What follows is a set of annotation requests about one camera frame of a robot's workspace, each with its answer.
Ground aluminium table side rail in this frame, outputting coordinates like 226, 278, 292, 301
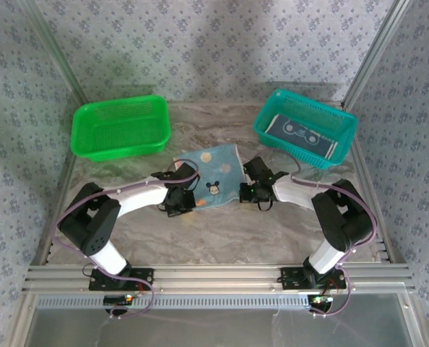
344, 104, 394, 263
30, 103, 90, 270

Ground grey slotted cable duct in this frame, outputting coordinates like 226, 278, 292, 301
37, 294, 313, 310

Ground thin aluminium table edge strip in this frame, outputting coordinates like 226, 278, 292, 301
163, 100, 272, 108

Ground green plastic basket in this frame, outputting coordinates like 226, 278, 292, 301
71, 94, 172, 163

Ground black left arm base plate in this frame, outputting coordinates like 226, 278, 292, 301
88, 267, 155, 291

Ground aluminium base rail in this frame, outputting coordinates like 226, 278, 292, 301
22, 262, 416, 294

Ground light blue dotted cartoon towel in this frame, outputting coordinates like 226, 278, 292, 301
173, 142, 245, 211

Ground dark blue towel white print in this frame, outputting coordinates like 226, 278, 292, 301
266, 113, 340, 160

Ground small circuit board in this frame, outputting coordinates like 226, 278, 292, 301
310, 294, 334, 307
103, 294, 134, 305

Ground aluminium frame post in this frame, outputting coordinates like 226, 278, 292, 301
17, 0, 90, 106
342, 0, 412, 108

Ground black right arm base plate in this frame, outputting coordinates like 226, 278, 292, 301
279, 266, 347, 290

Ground grey metal sheet panel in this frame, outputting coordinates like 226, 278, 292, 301
17, 293, 429, 347

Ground teal plastic basket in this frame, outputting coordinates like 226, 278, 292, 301
252, 87, 359, 171

